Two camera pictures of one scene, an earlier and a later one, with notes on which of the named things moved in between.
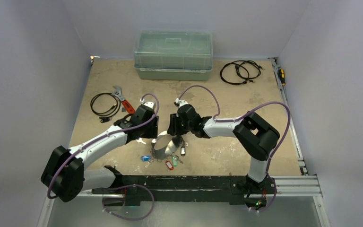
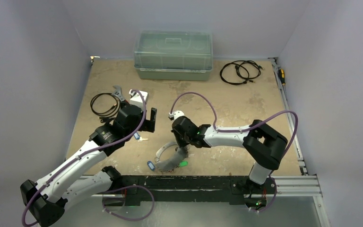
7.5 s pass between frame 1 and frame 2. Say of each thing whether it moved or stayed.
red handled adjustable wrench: stayed
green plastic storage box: stayed
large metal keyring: moved
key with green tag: moved
